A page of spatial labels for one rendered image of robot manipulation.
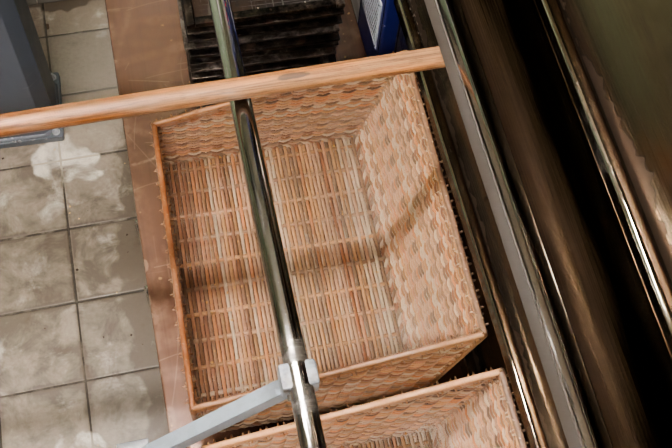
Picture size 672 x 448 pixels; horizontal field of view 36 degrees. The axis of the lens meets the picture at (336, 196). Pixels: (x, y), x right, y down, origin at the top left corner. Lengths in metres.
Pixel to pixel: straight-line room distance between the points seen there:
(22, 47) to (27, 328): 0.66
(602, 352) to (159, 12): 1.45
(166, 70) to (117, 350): 0.72
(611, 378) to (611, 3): 0.38
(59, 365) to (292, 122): 0.90
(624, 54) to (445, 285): 0.74
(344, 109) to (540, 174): 0.91
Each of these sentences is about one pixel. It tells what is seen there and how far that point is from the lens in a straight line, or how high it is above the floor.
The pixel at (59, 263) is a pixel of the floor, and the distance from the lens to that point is 2.62.
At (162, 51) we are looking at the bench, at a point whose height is 0.58.
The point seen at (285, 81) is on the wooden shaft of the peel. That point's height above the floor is 1.20.
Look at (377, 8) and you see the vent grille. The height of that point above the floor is 0.77.
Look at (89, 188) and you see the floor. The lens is 2.70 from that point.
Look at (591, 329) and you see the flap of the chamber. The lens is 1.04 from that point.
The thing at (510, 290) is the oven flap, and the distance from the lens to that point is 1.53.
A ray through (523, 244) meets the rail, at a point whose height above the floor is 1.44.
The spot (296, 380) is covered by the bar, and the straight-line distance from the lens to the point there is 1.23.
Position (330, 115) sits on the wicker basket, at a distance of 1.98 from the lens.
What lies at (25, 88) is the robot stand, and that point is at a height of 0.24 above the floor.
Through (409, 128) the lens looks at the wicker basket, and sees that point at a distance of 1.84.
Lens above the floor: 2.35
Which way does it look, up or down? 62 degrees down
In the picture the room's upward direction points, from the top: 6 degrees clockwise
